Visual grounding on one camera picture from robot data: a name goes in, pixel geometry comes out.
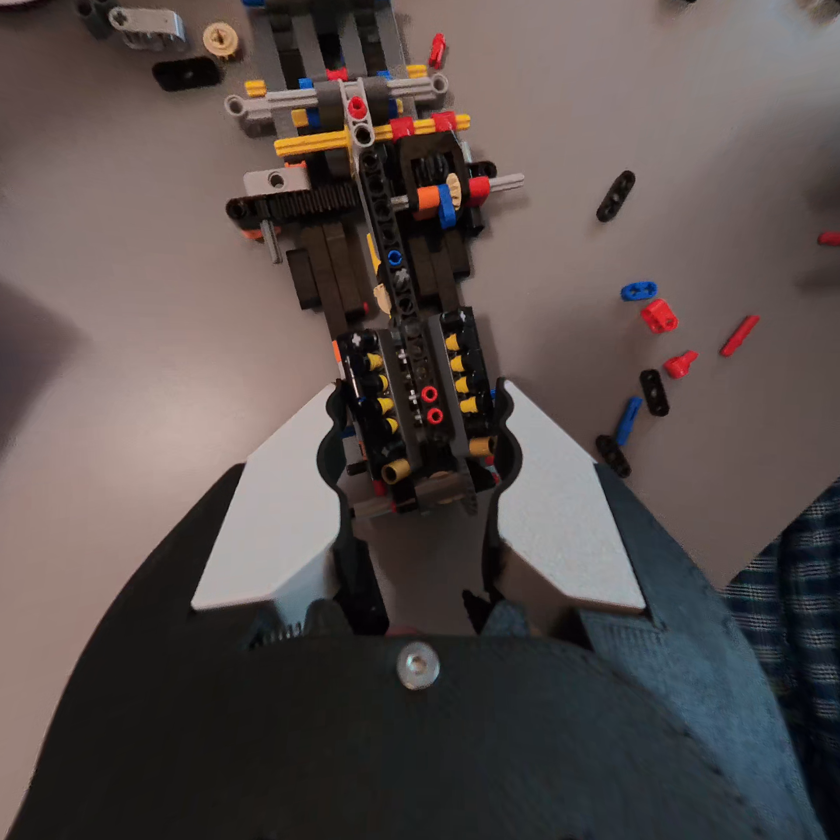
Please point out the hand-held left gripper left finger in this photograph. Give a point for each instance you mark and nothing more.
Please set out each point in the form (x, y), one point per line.
(275, 525)

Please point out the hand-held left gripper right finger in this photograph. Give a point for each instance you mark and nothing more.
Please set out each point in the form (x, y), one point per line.
(558, 525)

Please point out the lego car chassis assembly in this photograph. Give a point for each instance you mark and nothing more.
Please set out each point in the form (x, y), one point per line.
(394, 262)

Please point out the black three-hole liftarm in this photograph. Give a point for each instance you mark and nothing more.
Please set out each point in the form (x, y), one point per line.
(613, 456)
(654, 392)

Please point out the blue long pin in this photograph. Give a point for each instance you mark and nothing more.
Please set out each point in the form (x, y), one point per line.
(628, 420)

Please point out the red axle connector piece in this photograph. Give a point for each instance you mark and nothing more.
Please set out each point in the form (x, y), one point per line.
(679, 365)

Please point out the red perpendicular connector piece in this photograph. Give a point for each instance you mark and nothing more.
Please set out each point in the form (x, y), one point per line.
(658, 316)

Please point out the blue two-hole liftarm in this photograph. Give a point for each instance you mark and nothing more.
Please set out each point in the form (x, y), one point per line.
(638, 291)

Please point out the person's plaid shirt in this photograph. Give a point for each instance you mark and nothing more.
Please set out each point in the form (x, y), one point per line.
(800, 623)

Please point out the red long pin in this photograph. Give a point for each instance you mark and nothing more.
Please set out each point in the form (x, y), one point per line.
(739, 336)
(829, 237)

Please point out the black thin liftarm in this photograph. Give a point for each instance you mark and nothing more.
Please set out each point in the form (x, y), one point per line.
(615, 195)

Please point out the black short liftarm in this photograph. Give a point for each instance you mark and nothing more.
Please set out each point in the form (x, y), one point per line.
(186, 73)

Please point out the tan gear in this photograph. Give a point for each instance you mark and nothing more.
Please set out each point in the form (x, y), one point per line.
(220, 39)

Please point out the light grey liftarm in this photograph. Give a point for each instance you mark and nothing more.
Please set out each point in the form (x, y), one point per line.
(148, 26)

